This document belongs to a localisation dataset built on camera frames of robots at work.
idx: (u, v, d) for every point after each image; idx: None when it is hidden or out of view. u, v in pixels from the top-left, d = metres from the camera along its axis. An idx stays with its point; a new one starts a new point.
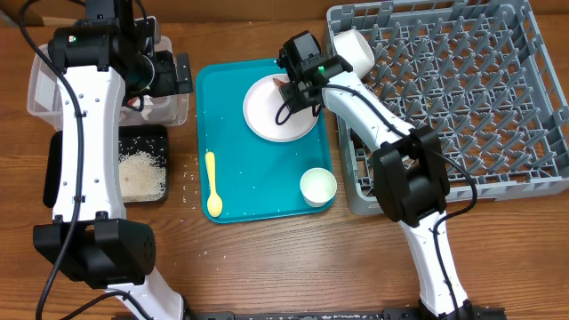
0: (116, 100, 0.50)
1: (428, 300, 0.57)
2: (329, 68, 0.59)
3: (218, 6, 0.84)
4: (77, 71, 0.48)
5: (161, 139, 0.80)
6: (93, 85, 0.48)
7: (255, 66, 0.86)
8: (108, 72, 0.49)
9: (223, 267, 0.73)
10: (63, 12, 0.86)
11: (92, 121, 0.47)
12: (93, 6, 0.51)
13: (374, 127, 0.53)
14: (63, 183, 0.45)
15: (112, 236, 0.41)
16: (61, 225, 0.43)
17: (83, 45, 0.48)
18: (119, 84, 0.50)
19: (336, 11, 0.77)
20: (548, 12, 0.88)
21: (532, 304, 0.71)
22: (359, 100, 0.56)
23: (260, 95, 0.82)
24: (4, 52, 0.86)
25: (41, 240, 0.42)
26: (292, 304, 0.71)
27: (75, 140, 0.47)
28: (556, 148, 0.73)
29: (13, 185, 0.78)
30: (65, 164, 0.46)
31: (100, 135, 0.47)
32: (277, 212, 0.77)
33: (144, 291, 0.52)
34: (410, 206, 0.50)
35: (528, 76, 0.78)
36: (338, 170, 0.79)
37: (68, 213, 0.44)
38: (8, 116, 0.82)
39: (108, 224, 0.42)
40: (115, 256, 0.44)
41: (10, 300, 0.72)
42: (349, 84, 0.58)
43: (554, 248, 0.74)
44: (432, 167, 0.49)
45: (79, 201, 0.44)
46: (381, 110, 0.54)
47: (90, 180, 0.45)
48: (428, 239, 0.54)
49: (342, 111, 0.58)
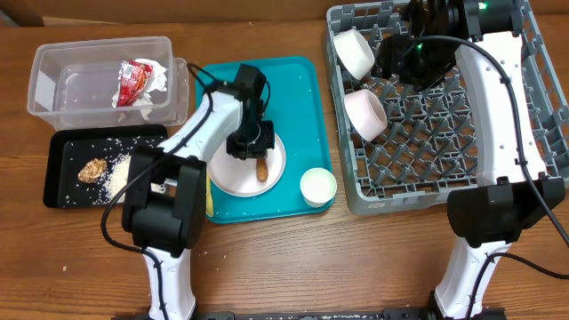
0: (233, 122, 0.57)
1: (442, 300, 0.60)
2: (493, 5, 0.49)
3: (219, 6, 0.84)
4: (219, 96, 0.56)
5: (160, 139, 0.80)
6: (228, 102, 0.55)
7: (268, 64, 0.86)
8: (238, 103, 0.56)
9: (223, 267, 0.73)
10: (62, 12, 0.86)
11: (218, 117, 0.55)
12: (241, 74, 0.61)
13: (503, 147, 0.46)
14: (175, 135, 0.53)
15: (196, 172, 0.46)
16: (160, 150, 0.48)
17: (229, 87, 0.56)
18: (236, 116, 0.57)
19: (336, 11, 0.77)
20: (548, 12, 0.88)
21: (532, 304, 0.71)
22: (503, 93, 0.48)
23: (235, 169, 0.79)
24: (4, 52, 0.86)
25: (136, 156, 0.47)
26: (292, 304, 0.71)
27: (196, 117, 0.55)
28: (556, 148, 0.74)
29: (14, 185, 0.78)
30: (184, 127, 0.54)
31: (216, 127, 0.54)
32: (277, 212, 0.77)
33: (172, 268, 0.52)
34: (486, 229, 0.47)
35: (527, 76, 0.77)
36: (338, 171, 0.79)
37: (170, 147, 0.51)
38: (8, 116, 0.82)
39: (196, 164, 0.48)
40: (181, 198, 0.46)
41: (10, 300, 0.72)
42: (504, 58, 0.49)
43: (554, 247, 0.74)
44: (535, 214, 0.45)
45: (182, 145, 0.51)
46: (524, 131, 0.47)
47: (196, 140, 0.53)
48: (479, 260, 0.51)
49: (473, 86, 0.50)
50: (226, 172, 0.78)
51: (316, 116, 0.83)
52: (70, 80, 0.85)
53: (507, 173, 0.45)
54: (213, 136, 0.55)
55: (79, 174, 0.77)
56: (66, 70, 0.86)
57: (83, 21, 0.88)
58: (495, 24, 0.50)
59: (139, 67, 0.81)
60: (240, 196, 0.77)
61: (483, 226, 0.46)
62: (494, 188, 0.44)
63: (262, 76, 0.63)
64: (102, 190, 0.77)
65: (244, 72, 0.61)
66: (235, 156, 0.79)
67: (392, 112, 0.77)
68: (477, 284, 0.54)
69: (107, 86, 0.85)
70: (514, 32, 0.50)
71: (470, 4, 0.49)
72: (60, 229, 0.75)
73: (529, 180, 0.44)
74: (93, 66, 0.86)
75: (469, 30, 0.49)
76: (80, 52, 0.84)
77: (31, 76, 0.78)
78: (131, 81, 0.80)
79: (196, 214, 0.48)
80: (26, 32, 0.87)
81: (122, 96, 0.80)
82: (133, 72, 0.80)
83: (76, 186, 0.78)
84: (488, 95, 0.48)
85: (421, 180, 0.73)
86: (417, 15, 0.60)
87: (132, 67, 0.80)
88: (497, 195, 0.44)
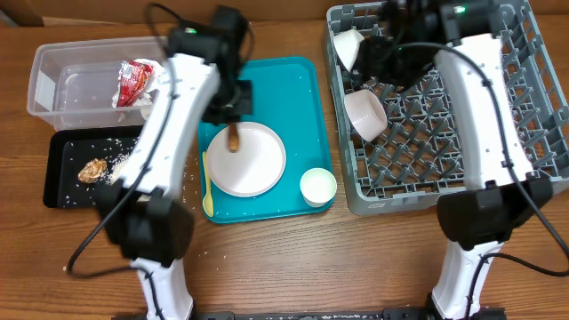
0: (207, 92, 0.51)
1: (440, 301, 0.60)
2: (473, 7, 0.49)
3: (219, 6, 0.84)
4: (187, 59, 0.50)
5: None
6: (195, 74, 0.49)
7: (265, 65, 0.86)
8: (209, 68, 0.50)
9: (223, 267, 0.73)
10: (62, 12, 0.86)
11: (184, 101, 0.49)
12: (218, 19, 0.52)
13: (489, 150, 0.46)
14: (137, 151, 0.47)
15: (164, 209, 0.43)
16: (121, 187, 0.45)
17: (197, 37, 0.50)
18: (213, 83, 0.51)
19: (336, 11, 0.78)
20: (548, 12, 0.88)
21: (532, 304, 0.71)
22: (485, 97, 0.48)
23: (231, 172, 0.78)
24: (4, 52, 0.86)
25: (101, 193, 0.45)
26: (292, 304, 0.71)
27: (163, 101, 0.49)
28: (556, 148, 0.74)
29: (15, 185, 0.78)
30: (147, 132, 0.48)
31: (188, 111, 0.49)
32: (277, 212, 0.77)
33: (164, 278, 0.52)
34: (477, 232, 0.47)
35: (527, 76, 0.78)
36: (338, 171, 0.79)
37: (132, 176, 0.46)
38: (8, 116, 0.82)
39: (164, 197, 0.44)
40: (156, 229, 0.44)
41: (10, 300, 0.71)
42: (484, 60, 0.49)
43: (554, 247, 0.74)
44: (524, 215, 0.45)
45: (146, 170, 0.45)
46: (508, 132, 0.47)
47: (160, 157, 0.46)
48: (473, 262, 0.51)
49: (455, 92, 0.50)
50: (220, 174, 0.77)
51: (316, 116, 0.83)
52: (70, 80, 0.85)
53: (494, 176, 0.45)
54: (185, 127, 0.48)
55: (79, 174, 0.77)
56: (66, 70, 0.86)
57: (83, 21, 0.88)
58: (474, 27, 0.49)
59: (139, 67, 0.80)
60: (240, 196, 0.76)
61: (475, 228, 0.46)
62: (483, 193, 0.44)
63: (243, 28, 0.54)
64: None
65: (221, 16, 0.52)
66: (233, 160, 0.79)
67: (392, 112, 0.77)
68: (474, 285, 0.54)
69: (107, 86, 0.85)
70: (492, 34, 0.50)
71: (447, 9, 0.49)
72: (60, 229, 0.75)
73: (517, 183, 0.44)
74: (93, 66, 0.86)
75: (447, 36, 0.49)
76: (81, 52, 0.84)
77: (31, 76, 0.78)
78: (131, 81, 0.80)
79: (177, 234, 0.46)
80: (26, 32, 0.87)
81: (122, 96, 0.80)
82: (133, 72, 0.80)
83: (76, 186, 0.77)
84: (471, 99, 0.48)
85: (421, 180, 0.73)
86: (395, 15, 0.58)
87: (132, 67, 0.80)
88: (486, 201, 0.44)
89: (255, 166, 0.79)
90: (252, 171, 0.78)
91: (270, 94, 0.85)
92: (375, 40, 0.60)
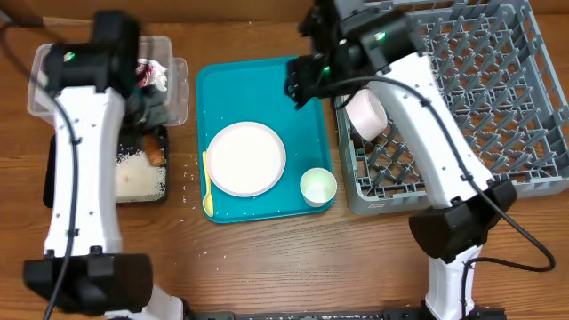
0: (116, 116, 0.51)
1: (435, 308, 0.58)
2: (390, 33, 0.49)
3: (218, 6, 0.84)
4: (76, 92, 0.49)
5: (160, 139, 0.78)
6: (92, 111, 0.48)
7: (264, 65, 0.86)
8: (107, 95, 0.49)
9: (223, 267, 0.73)
10: (62, 12, 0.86)
11: (88, 146, 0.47)
12: (100, 28, 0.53)
13: (444, 168, 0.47)
14: (56, 215, 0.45)
15: (107, 271, 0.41)
16: (53, 260, 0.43)
17: (81, 64, 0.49)
18: (116, 110, 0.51)
19: None
20: (548, 12, 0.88)
21: (532, 304, 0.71)
22: (427, 116, 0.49)
23: (228, 178, 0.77)
24: (4, 52, 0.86)
25: (32, 276, 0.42)
26: (292, 304, 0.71)
27: (68, 161, 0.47)
28: (556, 148, 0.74)
29: (15, 185, 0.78)
30: (60, 188, 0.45)
31: (98, 150, 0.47)
32: (277, 212, 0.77)
33: (142, 313, 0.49)
34: (455, 246, 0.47)
35: (528, 76, 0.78)
36: (338, 171, 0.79)
37: (60, 247, 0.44)
38: (8, 116, 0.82)
39: (103, 258, 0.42)
40: (108, 287, 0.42)
41: (10, 300, 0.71)
42: (417, 81, 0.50)
43: (554, 247, 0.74)
44: (493, 220, 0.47)
45: (73, 236, 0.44)
46: (458, 144, 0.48)
47: (84, 213, 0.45)
48: (458, 270, 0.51)
49: (397, 115, 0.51)
50: (221, 176, 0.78)
51: (316, 116, 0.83)
52: None
53: (458, 192, 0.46)
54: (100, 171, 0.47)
55: None
56: None
57: (83, 21, 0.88)
58: (398, 48, 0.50)
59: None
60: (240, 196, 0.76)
61: (452, 245, 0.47)
62: (452, 212, 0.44)
63: (133, 30, 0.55)
64: None
65: (105, 24, 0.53)
66: (230, 164, 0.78)
67: None
68: (465, 289, 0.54)
69: None
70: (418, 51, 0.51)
71: (367, 38, 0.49)
72: None
73: (481, 193, 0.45)
74: None
75: (374, 64, 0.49)
76: None
77: (31, 76, 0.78)
78: None
79: (134, 284, 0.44)
80: (26, 32, 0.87)
81: None
82: None
83: None
84: (413, 122, 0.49)
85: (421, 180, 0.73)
86: (317, 32, 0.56)
87: None
88: (458, 219, 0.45)
89: (252, 169, 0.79)
90: (251, 173, 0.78)
91: (268, 94, 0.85)
92: (303, 61, 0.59)
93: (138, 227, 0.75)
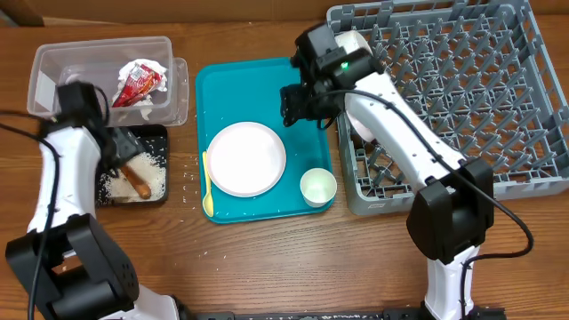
0: (92, 152, 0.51)
1: (434, 309, 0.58)
2: (356, 65, 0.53)
3: (218, 5, 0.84)
4: (58, 138, 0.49)
5: (161, 139, 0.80)
6: (68, 138, 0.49)
7: (262, 66, 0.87)
8: (82, 131, 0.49)
9: (223, 267, 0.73)
10: (62, 12, 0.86)
11: (70, 159, 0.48)
12: (63, 97, 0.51)
13: (416, 155, 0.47)
14: (39, 204, 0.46)
15: (85, 232, 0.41)
16: (34, 235, 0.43)
17: (60, 123, 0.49)
18: (92, 147, 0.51)
19: (336, 11, 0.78)
20: (548, 12, 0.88)
21: (532, 304, 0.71)
22: (394, 116, 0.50)
23: (222, 176, 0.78)
24: (4, 52, 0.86)
25: (14, 259, 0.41)
26: (292, 304, 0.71)
27: (49, 176, 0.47)
28: (556, 148, 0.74)
29: (15, 185, 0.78)
30: (43, 192, 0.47)
31: (77, 167, 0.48)
32: (277, 212, 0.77)
33: (136, 311, 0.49)
34: (449, 241, 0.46)
35: (528, 76, 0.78)
36: (338, 171, 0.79)
37: (43, 224, 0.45)
38: (8, 116, 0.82)
39: (78, 220, 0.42)
40: (89, 259, 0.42)
41: (10, 300, 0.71)
42: (380, 91, 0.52)
43: (554, 247, 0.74)
44: (483, 204, 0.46)
45: (53, 211, 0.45)
46: (425, 134, 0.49)
47: (64, 196, 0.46)
48: (457, 270, 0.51)
49: (370, 122, 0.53)
50: (220, 174, 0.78)
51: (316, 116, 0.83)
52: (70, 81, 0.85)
53: (430, 172, 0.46)
54: (80, 182, 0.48)
55: None
56: (66, 70, 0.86)
57: (83, 21, 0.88)
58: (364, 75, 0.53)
59: (149, 72, 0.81)
60: (240, 196, 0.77)
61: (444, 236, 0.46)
62: (426, 188, 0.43)
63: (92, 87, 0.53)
64: (102, 190, 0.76)
65: (64, 91, 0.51)
66: (225, 164, 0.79)
67: None
68: (463, 287, 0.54)
69: (107, 86, 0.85)
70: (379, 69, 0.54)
71: (338, 73, 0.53)
72: None
73: (452, 172, 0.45)
74: (93, 65, 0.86)
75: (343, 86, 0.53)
76: (81, 52, 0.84)
77: (31, 76, 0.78)
78: (136, 84, 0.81)
79: (117, 262, 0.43)
80: (27, 32, 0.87)
81: (123, 95, 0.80)
82: (142, 76, 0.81)
83: None
84: (382, 122, 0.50)
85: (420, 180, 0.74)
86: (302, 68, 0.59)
87: (141, 70, 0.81)
88: (433, 194, 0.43)
89: (244, 168, 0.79)
90: (244, 173, 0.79)
91: (267, 94, 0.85)
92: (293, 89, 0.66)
93: (137, 227, 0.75)
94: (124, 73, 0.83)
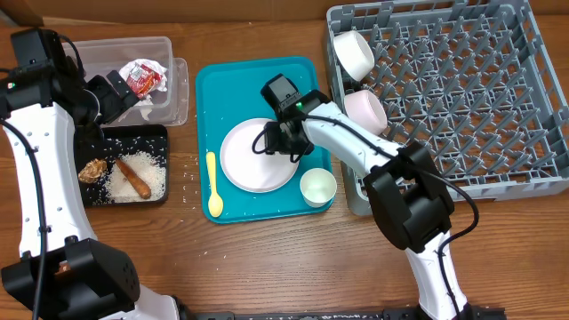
0: (68, 134, 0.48)
1: (428, 308, 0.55)
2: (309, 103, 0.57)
3: (218, 6, 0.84)
4: (22, 115, 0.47)
5: (161, 139, 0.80)
6: (41, 121, 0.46)
7: (262, 66, 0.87)
8: (52, 107, 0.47)
9: (223, 267, 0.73)
10: (62, 12, 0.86)
11: (47, 155, 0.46)
12: (21, 51, 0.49)
13: (361, 153, 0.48)
14: (26, 220, 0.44)
15: (87, 257, 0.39)
16: (30, 259, 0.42)
17: (25, 89, 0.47)
18: (67, 119, 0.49)
19: (336, 11, 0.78)
20: (548, 12, 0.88)
21: (532, 304, 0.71)
22: (340, 130, 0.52)
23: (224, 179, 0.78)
24: (5, 52, 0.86)
25: (12, 283, 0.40)
26: (292, 304, 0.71)
27: (31, 180, 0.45)
28: (556, 148, 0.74)
29: (15, 184, 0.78)
30: (27, 205, 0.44)
31: (58, 164, 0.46)
32: (277, 212, 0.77)
33: (136, 311, 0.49)
34: (412, 229, 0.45)
35: (527, 76, 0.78)
36: (338, 171, 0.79)
37: (36, 246, 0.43)
38: None
39: (83, 246, 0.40)
40: (90, 278, 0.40)
41: (10, 300, 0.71)
42: (330, 114, 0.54)
43: (554, 247, 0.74)
44: (435, 186, 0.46)
45: (45, 232, 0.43)
46: (366, 134, 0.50)
47: (52, 209, 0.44)
48: (433, 260, 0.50)
49: (325, 142, 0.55)
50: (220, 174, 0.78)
51: None
52: None
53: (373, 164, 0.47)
54: (67, 189, 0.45)
55: (79, 174, 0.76)
56: None
57: (84, 22, 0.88)
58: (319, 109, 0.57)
59: (149, 71, 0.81)
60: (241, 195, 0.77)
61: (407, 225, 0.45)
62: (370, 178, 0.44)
63: (55, 36, 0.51)
64: (102, 190, 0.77)
65: (25, 45, 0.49)
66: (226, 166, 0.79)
67: (392, 112, 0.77)
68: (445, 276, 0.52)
69: None
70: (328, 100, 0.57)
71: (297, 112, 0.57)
72: None
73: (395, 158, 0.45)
74: (93, 65, 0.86)
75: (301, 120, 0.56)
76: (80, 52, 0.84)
77: None
78: (136, 84, 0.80)
79: (118, 268, 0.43)
80: None
81: None
82: (142, 76, 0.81)
83: (86, 188, 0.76)
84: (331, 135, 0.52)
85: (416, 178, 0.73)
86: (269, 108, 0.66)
87: (141, 69, 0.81)
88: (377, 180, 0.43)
89: (242, 171, 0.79)
90: (244, 176, 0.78)
91: None
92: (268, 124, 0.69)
93: (137, 227, 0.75)
94: (124, 73, 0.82)
